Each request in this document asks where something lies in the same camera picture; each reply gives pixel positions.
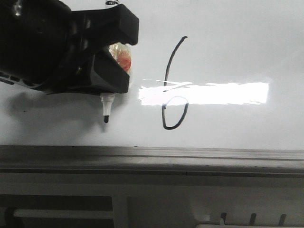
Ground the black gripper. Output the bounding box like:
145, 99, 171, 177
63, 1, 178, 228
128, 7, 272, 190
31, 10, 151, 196
0, 0, 139, 95

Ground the black white whiteboard marker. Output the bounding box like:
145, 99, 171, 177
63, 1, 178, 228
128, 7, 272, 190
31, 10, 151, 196
100, 0, 133, 124

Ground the grey aluminium whiteboard frame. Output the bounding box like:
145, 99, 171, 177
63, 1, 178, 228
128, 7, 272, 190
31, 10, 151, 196
0, 145, 304, 176

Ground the white plastic marker tray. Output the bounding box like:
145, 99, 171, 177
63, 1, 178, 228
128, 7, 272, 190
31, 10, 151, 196
128, 196, 304, 228

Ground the white whiteboard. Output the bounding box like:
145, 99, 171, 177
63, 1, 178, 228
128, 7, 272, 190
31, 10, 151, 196
0, 0, 304, 150

